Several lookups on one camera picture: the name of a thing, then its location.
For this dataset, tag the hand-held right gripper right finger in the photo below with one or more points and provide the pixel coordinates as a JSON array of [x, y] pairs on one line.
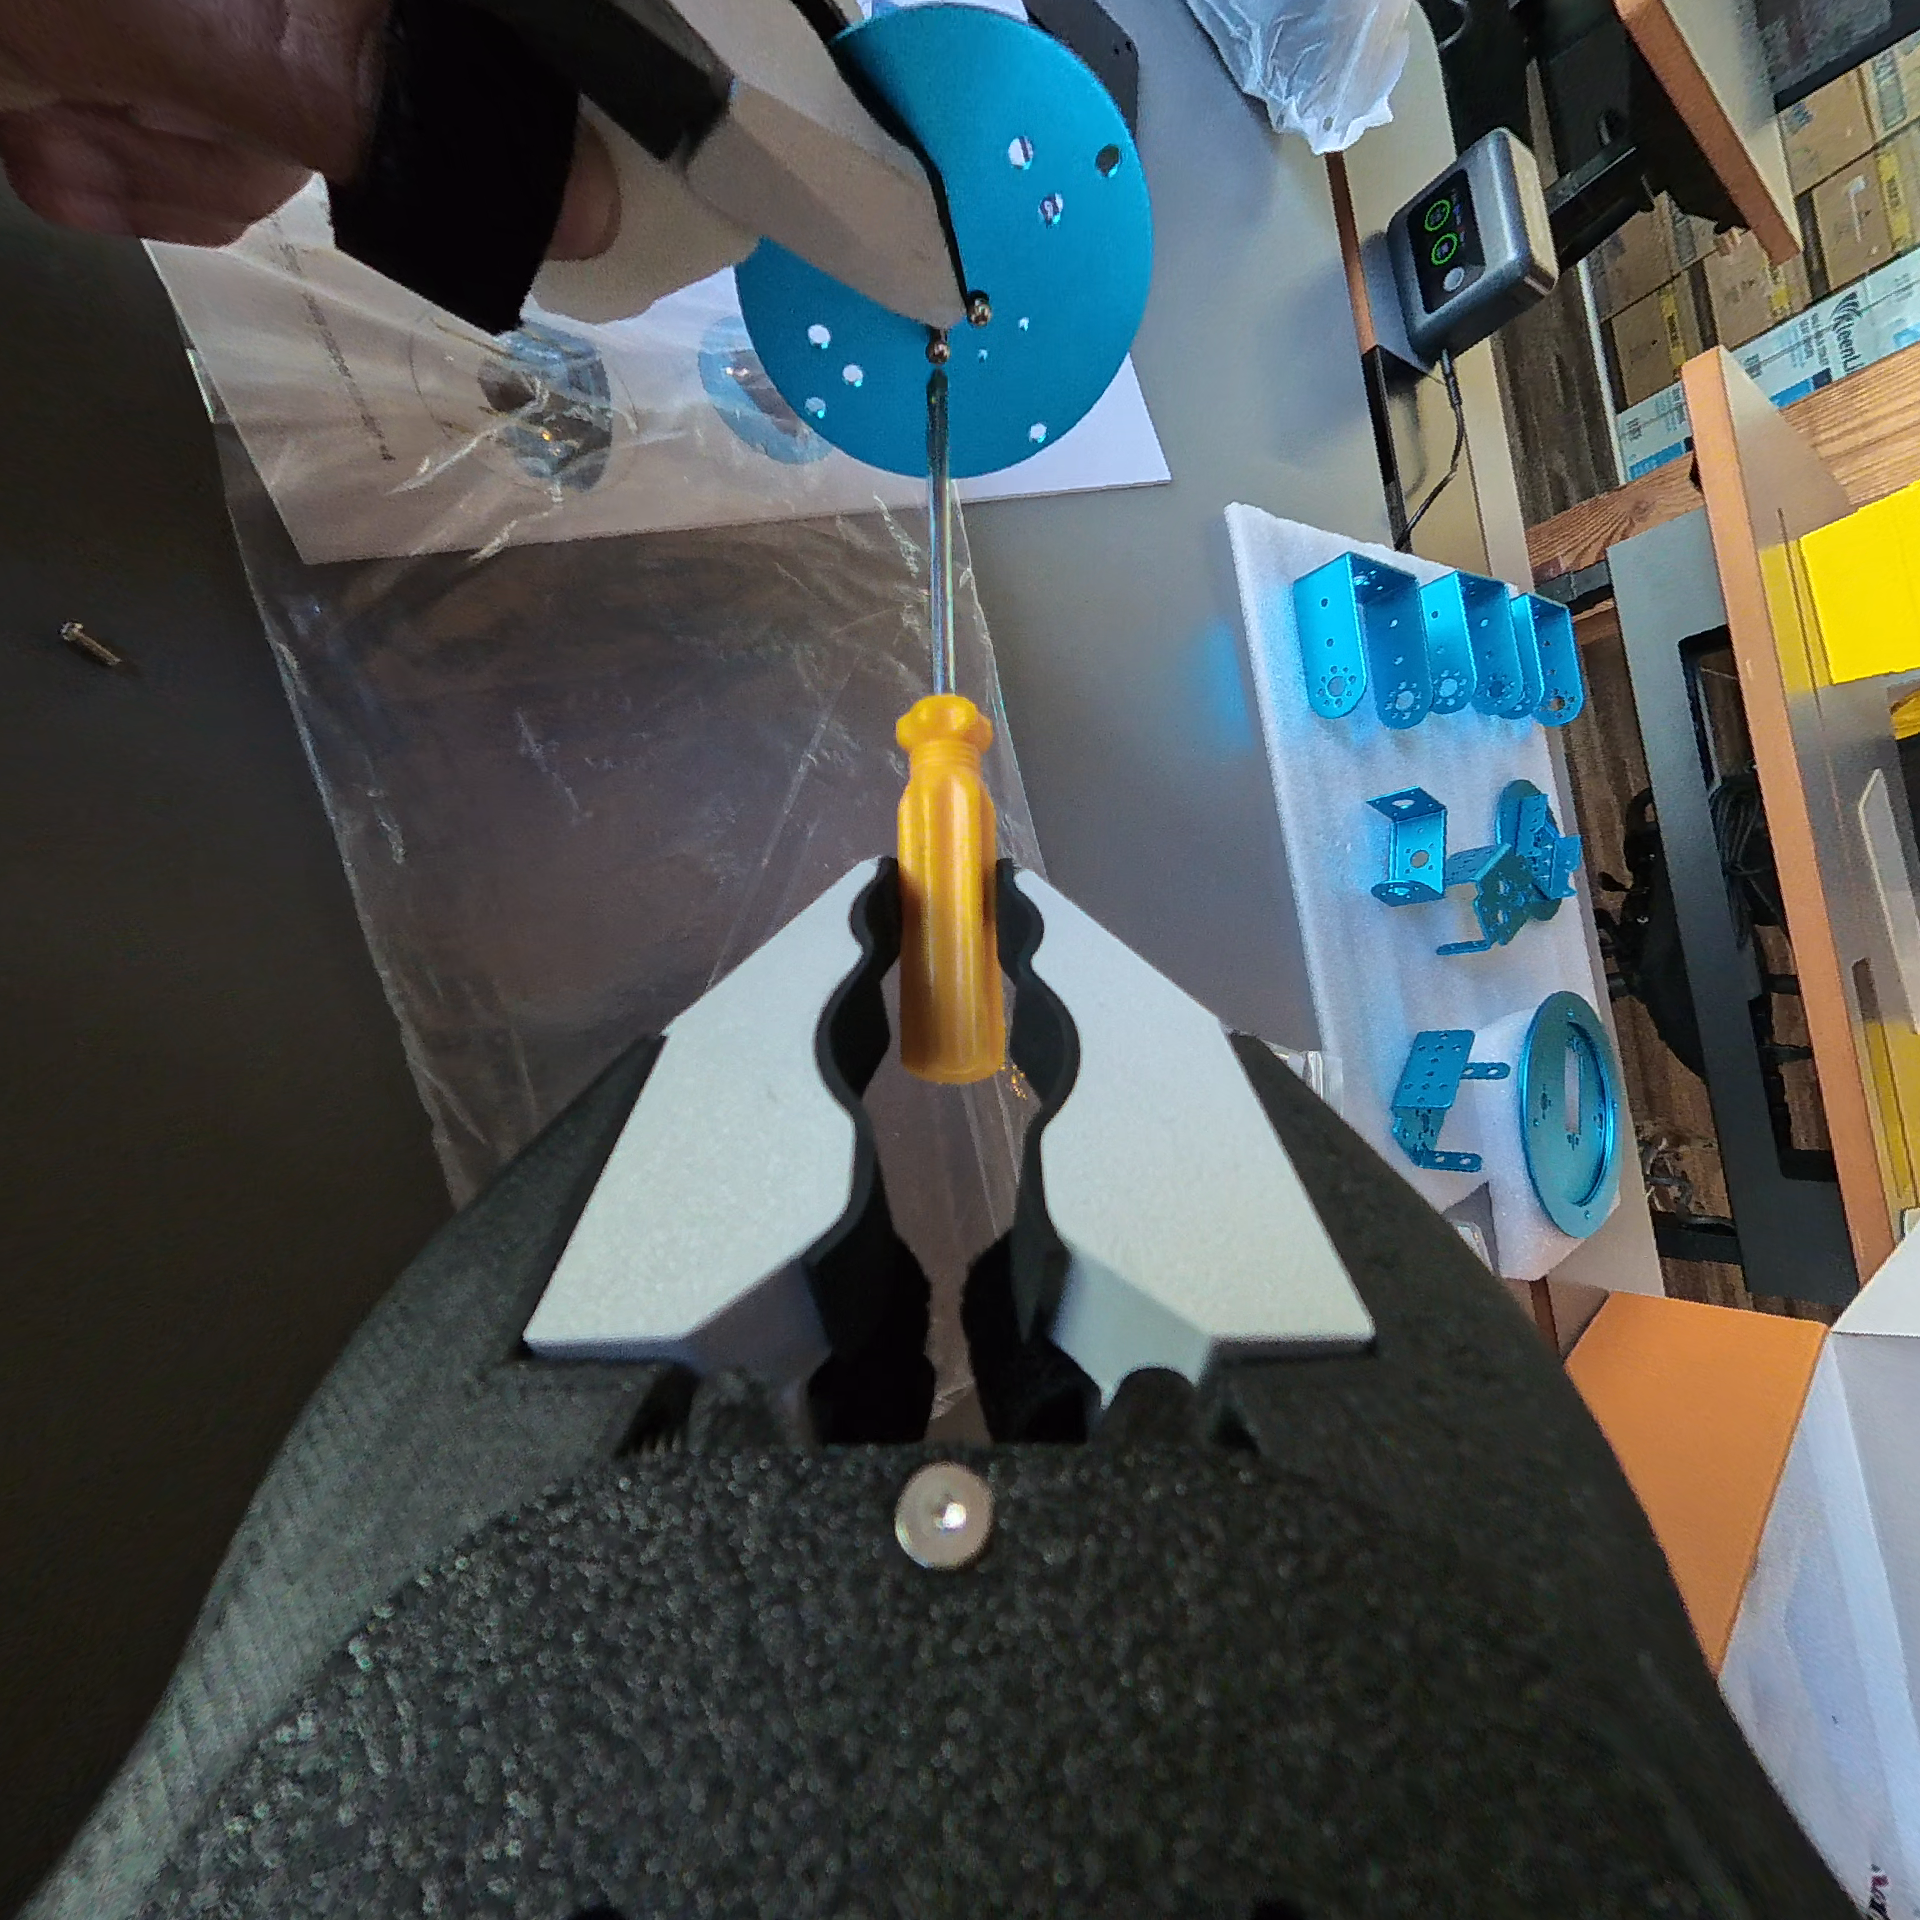
[[1200, 1202]]

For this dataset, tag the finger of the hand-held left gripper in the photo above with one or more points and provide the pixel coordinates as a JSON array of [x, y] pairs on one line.
[[838, 196]]

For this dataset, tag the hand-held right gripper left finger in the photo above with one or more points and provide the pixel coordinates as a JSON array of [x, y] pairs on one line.
[[720, 1202]]

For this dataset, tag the blue round metal plate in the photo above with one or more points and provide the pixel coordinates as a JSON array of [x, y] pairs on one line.
[[1049, 301]]

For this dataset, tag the grey desk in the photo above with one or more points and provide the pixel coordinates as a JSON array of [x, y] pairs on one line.
[[194, 974]]

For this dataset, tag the person's left hand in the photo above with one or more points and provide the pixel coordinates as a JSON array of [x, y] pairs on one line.
[[149, 106]]

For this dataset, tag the white assembly guide booklet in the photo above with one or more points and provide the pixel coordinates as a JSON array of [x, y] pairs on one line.
[[1102, 451]]

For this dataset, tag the white foam tray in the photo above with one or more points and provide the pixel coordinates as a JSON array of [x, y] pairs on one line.
[[1276, 840]]

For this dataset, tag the clear plastic bag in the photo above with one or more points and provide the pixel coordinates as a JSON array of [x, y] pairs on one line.
[[600, 750]]

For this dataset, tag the white crumpled plastic bag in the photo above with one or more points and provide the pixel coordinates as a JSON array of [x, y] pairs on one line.
[[1306, 61]]

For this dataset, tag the orange cardboard box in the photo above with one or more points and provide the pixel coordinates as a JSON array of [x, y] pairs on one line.
[[1681, 1442]]

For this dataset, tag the grey device with green display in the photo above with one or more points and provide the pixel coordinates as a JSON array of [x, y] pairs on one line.
[[1462, 242]]

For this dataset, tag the wood-edged grey table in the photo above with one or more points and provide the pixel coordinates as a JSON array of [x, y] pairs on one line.
[[1798, 902], [1693, 91]]

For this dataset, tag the small loose screw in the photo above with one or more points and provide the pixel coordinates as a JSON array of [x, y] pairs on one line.
[[91, 645]]

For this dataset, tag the yellow open storage bin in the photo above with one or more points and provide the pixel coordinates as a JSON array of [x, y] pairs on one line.
[[1860, 599]]

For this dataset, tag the stack of printed cartons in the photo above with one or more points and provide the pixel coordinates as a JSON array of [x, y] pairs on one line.
[[1845, 136]]

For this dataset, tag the blue bracket with side tab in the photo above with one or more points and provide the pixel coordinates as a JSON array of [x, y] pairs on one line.
[[1433, 1110]]

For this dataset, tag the black metal base plate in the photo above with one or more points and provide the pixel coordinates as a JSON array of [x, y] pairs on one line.
[[1088, 54]]

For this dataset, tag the small blue U bracket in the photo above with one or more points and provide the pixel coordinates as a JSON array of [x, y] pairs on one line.
[[1411, 869]]

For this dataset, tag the blue bracket with round base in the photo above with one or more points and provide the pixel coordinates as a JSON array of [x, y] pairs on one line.
[[1530, 840]]

